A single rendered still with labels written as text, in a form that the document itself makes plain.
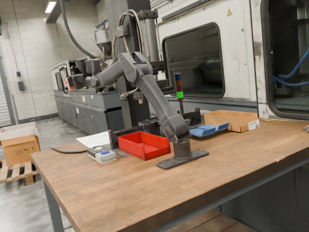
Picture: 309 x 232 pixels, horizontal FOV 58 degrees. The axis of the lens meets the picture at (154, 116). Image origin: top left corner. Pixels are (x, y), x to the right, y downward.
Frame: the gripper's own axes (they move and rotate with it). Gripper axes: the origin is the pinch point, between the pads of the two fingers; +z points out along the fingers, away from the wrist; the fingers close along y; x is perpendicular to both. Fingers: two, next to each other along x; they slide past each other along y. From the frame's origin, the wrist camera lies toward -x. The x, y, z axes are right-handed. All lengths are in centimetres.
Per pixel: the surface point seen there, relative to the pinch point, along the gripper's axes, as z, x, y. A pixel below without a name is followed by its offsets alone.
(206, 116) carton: -51, 31, -39
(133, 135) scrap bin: -34.6, 26.9, -1.8
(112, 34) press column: -2.4, -17.0, -30.2
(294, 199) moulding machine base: -87, 84, -57
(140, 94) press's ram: -34.2, 10.6, -12.4
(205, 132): -64, 29, -18
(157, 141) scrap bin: -50, 27, -1
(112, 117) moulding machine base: 219, 118, -174
